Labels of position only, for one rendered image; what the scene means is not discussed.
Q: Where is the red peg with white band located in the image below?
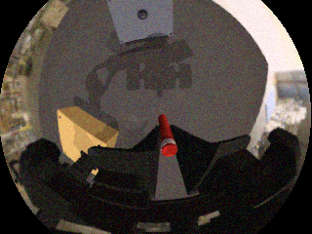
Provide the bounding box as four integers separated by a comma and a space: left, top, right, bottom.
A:
159, 114, 178, 156

